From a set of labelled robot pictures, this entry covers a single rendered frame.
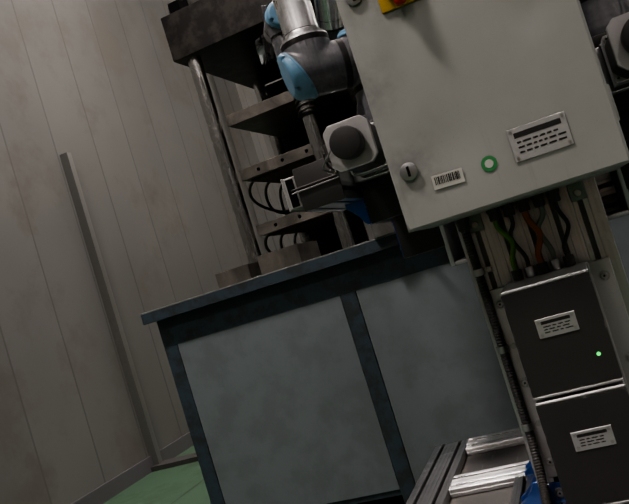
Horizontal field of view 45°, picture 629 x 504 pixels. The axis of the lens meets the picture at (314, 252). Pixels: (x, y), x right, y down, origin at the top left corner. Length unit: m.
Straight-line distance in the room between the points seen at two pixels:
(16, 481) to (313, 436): 1.65
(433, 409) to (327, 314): 0.42
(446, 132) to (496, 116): 0.08
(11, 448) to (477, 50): 2.91
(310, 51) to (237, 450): 1.32
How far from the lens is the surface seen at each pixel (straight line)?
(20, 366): 3.77
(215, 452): 2.53
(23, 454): 3.68
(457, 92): 1.18
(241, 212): 3.20
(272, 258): 2.48
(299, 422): 2.38
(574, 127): 1.16
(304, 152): 3.16
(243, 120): 3.31
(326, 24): 2.05
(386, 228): 2.11
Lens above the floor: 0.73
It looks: 2 degrees up
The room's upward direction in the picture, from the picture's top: 17 degrees counter-clockwise
